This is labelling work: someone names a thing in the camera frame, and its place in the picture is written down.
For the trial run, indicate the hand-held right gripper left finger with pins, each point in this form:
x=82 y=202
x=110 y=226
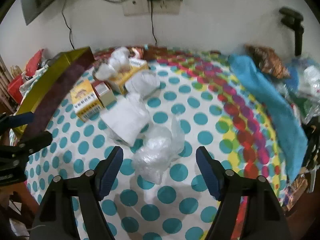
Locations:
x=111 y=170

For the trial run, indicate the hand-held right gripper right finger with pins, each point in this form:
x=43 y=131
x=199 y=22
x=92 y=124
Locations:
x=208 y=175

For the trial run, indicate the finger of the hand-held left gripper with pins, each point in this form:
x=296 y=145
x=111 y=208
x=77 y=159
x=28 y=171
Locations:
x=37 y=140
x=21 y=119

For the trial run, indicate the gold tin box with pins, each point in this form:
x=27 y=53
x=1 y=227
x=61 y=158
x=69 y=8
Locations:
x=41 y=82

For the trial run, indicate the clear bag with white lump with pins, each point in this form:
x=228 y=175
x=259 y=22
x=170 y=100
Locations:
x=155 y=155

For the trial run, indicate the white packet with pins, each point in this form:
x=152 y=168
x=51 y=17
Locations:
x=125 y=120

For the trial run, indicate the yellow smile medicine box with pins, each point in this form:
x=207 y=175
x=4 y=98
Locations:
x=83 y=101
x=120 y=83

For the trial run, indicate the red paper bag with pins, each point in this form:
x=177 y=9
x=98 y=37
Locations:
x=15 y=90

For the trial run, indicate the glossy red bag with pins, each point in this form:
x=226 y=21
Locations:
x=33 y=62

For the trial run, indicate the polka-dot tablecloth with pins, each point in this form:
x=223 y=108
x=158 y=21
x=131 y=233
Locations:
x=190 y=120

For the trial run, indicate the small red medicine box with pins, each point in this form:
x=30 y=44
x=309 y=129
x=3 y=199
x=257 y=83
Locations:
x=105 y=93

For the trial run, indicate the blue towel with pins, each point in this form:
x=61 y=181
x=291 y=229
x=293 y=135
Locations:
x=275 y=105

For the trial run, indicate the white plastic bag bundle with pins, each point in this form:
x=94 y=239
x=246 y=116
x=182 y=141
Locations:
x=112 y=63

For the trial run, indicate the brown snack packet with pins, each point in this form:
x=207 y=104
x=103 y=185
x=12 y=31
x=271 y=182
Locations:
x=268 y=61

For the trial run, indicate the blue printed plastic bag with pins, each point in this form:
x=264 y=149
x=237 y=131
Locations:
x=295 y=72

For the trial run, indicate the dark picture frame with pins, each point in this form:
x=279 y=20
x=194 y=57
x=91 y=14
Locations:
x=32 y=2

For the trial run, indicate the wall outlet plate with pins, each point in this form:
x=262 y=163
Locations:
x=136 y=6

